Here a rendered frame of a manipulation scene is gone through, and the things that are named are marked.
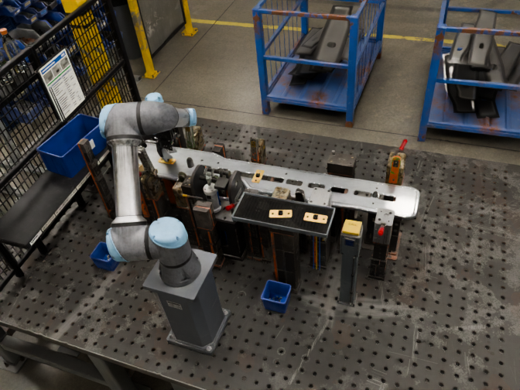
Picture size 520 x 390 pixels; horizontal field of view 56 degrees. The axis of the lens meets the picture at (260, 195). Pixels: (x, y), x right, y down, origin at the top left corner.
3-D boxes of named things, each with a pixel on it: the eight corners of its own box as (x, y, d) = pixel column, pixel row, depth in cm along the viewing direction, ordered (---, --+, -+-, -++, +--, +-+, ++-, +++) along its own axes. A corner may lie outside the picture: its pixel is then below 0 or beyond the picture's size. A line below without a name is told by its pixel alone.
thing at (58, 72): (87, 99, 256) (65, 45, 235) (62, 124, 241) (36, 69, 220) (83, 99, 257) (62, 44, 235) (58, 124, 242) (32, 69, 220)
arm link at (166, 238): (190, 265, 165) (182, 239, 156) (151, 268, 166) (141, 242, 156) (193, 237, 174) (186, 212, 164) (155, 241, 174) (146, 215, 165)
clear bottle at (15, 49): (32, 67, 226) (13, 26, 212) (23, 74, 222) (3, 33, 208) (21, 66, 228) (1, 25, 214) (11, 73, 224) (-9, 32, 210)
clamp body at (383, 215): (390, 264, 219) (399, 208, 194) (386, 284, 212) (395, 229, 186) (368, 259, 222) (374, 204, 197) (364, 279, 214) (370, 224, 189)
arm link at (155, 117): (171, 97, 161) (196, 103, 209) (138, 100, 161) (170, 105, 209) (175, 132, 162) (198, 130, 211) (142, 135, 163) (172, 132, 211)
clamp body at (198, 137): (217, 175, 272) (206, 124, 248) (208, 189, 265) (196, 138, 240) (202, 172, 275) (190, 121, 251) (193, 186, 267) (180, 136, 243)
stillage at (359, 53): (303, 48, 506) (300, -50, 440) (381, 56, 481) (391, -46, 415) (261, 114, 429) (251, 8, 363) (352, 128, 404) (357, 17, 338)
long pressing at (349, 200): (421, 185, 212) (422, 183, 211) (415, 223, 197) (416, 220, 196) (142, 142, 251) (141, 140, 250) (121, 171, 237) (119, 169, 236)
